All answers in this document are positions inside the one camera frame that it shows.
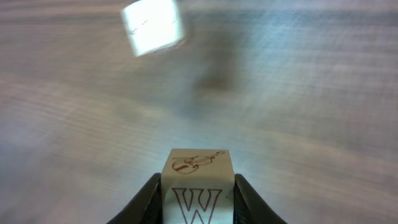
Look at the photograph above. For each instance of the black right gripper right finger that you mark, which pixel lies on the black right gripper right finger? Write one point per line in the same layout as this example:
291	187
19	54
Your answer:
250	207

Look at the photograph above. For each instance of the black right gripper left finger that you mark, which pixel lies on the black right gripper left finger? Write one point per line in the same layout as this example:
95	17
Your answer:
145	207

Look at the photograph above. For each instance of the white letter W block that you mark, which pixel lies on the white letter W block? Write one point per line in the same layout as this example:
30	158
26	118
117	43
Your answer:
197	187

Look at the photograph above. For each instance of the blue letter P block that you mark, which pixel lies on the blue letter P block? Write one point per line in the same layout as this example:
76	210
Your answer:
153	25

